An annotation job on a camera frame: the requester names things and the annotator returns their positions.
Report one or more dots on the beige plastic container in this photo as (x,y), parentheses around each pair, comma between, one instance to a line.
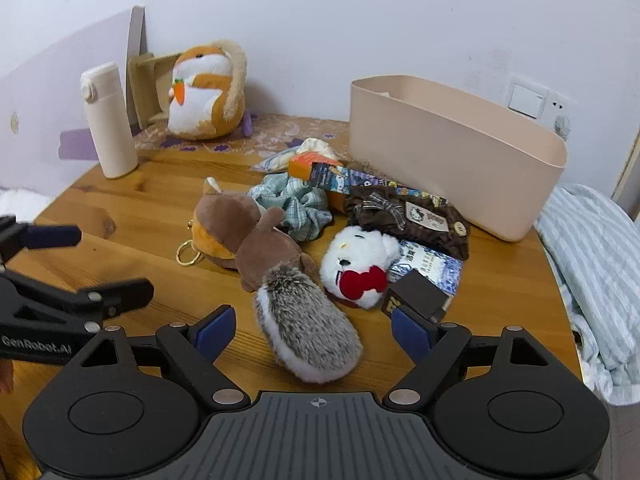
(450,160)

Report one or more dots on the blue striped blanket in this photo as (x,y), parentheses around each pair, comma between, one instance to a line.
(592,260)

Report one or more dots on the lavender board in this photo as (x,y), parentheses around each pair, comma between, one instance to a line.
(55,110)

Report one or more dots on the blue and white packet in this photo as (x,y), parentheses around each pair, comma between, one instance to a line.
(431,262)

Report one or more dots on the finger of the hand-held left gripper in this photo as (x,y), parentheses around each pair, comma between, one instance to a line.
(127,295)
(52,236)

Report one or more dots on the white fluffy cloth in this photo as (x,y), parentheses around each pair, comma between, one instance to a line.
(20,205)

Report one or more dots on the green plaid scrunchie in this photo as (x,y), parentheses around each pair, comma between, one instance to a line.
(300,210)

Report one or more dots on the white door frame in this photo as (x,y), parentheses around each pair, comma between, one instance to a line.
(629,175)

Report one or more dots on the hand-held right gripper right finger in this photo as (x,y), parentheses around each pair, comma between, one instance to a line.
(410,332)

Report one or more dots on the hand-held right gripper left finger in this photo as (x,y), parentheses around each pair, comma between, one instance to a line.
(216,328)

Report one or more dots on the white thermos bottle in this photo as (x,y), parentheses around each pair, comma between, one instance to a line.
(109,125)

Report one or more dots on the brown plaid doll garment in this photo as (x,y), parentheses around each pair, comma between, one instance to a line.
(425,232)

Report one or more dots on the small dark brown box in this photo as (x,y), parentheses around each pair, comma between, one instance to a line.
(415,292)

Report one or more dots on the beige leaning board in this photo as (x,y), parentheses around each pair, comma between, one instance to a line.
(136,35)

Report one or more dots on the orange hamster plush toy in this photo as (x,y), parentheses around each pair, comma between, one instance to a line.
(205,95)

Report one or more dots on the wooden stand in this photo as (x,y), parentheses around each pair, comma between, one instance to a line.
(150,90)

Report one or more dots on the brown squirrel plush toy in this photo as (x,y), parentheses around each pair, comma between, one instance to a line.
(260,252)

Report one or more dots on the orange cardboard box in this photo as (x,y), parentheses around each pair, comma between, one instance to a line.
(300,164)

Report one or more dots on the white plastic tissue packet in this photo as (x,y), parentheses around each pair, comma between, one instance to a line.
(277,161)

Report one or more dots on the white wall switch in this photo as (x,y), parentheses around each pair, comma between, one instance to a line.
(527,97)

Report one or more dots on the white plush with red bow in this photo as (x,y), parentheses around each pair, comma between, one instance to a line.
(356,252)

